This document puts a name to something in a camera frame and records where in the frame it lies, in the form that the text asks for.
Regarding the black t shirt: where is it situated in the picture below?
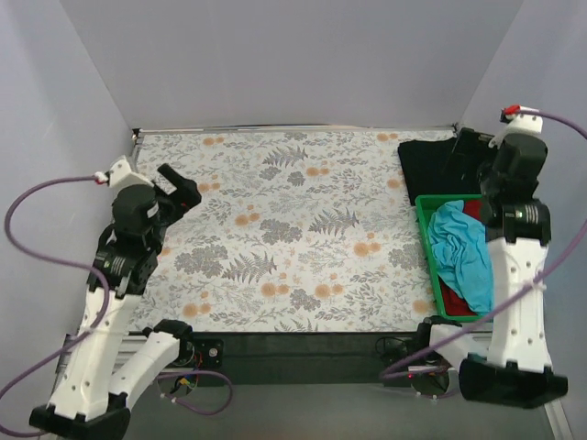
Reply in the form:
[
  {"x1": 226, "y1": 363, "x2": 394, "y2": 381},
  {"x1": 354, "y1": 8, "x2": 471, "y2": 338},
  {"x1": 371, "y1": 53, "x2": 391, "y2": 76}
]
[{"x1": 397, "y1": 138, "x2": 480, "y2": 206}]

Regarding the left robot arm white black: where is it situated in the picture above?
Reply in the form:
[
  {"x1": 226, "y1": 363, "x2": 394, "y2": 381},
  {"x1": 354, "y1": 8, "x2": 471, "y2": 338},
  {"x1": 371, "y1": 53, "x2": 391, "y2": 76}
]
[{"x1": 29, "y1": 160, "x2": 202, "y2": 439}]

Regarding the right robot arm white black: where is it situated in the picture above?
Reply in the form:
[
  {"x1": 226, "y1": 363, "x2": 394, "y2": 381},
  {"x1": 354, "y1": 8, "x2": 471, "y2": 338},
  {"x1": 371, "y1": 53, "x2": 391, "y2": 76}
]
[{"x1": 415, "y1": 133, "x2": 569, "y2": 409}]

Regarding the green plastic bin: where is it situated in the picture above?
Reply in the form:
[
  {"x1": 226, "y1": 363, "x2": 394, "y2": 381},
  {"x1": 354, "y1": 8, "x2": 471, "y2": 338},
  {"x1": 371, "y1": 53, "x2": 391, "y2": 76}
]
[{"x1": 415, "y1": 194, "x2": 483, "y2": 322}]

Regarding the cyan t shirt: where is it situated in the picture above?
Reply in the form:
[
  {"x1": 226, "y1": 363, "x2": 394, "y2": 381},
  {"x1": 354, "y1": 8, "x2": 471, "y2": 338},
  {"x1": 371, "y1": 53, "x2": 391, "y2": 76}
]
[{"x1": 427, "y1": 200, "x2": 493, "y2": 315}]

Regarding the floral table mat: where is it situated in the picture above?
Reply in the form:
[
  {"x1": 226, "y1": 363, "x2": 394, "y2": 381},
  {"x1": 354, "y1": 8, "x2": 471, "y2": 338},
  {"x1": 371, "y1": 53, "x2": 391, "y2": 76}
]
[{"x1": 130, "y1": 129, "x2": 452, "y2": 332}]

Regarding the red t shirt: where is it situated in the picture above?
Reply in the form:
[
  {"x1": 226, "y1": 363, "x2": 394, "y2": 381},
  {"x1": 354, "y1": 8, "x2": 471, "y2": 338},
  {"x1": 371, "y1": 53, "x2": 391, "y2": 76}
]
[{"x1": 438, "y1": 199, "x2": 481, "y2": 317}]

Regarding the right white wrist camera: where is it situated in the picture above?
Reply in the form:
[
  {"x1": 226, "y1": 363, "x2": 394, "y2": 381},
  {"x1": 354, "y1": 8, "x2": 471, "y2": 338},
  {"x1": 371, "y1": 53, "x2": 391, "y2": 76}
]
[{"x1": 488, "y1": 104, "x2": 543, "y2": 149}]

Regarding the aluminium frame rail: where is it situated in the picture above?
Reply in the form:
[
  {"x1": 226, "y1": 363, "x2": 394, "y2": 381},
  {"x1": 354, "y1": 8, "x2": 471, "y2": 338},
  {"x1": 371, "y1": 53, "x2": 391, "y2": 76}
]
[{"x1": 54, "y1": 332, "x2": 570, "y2": 440}]

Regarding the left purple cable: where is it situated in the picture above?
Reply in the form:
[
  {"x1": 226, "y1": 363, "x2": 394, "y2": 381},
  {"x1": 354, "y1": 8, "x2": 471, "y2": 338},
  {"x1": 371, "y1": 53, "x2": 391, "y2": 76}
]
[{"x1": 0, "y1": 176, "x2": 234, "y2": 436}]

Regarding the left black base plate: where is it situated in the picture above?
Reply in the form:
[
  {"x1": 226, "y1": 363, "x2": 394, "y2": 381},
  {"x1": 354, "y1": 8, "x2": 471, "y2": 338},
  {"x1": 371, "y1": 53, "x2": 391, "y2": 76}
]
[{"x1": 171, "y1": 338, "x2": 225, "y2": 369}]

